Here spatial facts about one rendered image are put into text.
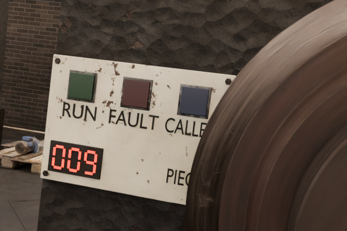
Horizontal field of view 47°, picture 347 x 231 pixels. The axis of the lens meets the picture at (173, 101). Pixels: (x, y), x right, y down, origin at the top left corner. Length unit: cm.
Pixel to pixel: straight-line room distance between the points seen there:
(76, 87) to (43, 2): 709
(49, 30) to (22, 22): 54
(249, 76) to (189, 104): 15
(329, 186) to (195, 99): 26
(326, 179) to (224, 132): 12
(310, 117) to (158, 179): 26
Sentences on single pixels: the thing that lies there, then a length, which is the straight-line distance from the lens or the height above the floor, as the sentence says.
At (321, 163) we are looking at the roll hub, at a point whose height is 118.
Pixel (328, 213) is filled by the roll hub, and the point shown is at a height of 114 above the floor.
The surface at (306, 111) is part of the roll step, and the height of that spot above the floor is 121.
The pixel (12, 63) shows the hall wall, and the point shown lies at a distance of 784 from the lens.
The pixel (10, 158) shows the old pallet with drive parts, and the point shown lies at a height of 12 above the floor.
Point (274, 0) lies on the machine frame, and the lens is 56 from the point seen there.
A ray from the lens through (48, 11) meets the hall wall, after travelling 758.
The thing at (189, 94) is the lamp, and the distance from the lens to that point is 53.
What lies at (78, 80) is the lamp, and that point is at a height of 121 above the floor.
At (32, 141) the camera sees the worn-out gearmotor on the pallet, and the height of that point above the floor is 29.
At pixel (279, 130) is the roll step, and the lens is 37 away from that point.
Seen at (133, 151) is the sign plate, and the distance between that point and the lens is 56.
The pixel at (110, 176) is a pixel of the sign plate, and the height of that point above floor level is 108.
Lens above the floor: 122
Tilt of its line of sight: 3 degrees down
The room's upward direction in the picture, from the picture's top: 7 degrees clockwise
